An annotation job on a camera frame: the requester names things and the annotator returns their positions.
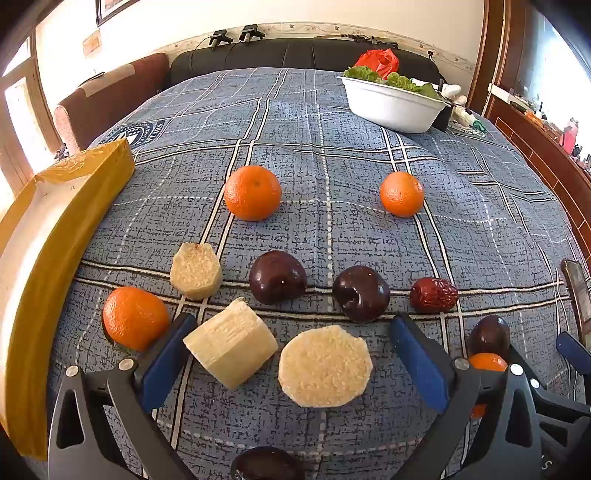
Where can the white plush toy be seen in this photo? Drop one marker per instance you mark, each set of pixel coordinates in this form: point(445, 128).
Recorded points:
point(455, 92)

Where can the orange mandarin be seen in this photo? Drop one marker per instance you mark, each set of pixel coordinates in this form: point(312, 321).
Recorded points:
point(488, 362)
point(401, 194)
point(135, 317)
point(252, 192)

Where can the white plastic basin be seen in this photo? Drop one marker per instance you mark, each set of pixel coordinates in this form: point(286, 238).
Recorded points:
point(392, 108)

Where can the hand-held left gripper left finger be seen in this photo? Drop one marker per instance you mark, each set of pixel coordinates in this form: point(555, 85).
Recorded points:
point(166, 357)

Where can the black clamp device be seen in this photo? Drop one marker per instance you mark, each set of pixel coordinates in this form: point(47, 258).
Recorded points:
point(219, 39)
point(251, 33)

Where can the peeled sugarcane piece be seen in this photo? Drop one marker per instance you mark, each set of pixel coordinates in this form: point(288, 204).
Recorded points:
point(324, 367)
point(196, 271)
point(231, 341)

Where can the dark purple plum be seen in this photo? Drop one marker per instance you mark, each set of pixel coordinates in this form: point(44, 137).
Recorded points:
point(277, 277)
point(361, 293)
point(489, 334)
point(268, 465)

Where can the wooden side cabinet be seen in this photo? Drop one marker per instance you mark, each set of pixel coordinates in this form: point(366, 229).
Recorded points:
point(545, 152)

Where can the small wall plaque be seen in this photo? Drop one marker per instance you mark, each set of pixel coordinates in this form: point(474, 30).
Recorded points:
point(91, 43)

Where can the yellow cardboard box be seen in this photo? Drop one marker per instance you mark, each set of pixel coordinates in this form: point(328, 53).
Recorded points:
point(46, 277)

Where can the blue plaid blanket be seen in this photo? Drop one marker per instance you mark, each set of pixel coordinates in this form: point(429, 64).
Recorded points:
point(323, 138)

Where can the brown armchair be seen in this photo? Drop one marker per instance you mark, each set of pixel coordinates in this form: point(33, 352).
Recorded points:
point(106, 97)

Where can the black leather sofa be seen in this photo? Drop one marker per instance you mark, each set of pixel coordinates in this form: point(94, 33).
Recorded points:
point(277, 53)

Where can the green lettuce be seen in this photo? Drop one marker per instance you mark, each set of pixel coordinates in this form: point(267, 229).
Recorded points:
point(364, 73)

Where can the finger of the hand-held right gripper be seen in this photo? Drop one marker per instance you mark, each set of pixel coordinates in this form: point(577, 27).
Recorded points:
point(573, 348)

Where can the red dried jujube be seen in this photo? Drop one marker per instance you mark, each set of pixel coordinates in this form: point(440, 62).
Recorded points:
point(434, 294)

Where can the wooden glass door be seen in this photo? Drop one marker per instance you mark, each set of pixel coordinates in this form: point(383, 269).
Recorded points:
point(18, 115)

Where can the red plastic bag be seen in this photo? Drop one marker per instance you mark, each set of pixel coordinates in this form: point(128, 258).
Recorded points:
point(381, 62)

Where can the framed wall picture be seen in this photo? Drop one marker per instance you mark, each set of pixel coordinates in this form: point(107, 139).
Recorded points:
point(104, 11)

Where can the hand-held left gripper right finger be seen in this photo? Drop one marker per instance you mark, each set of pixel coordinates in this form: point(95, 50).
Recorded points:
point(418, 360)

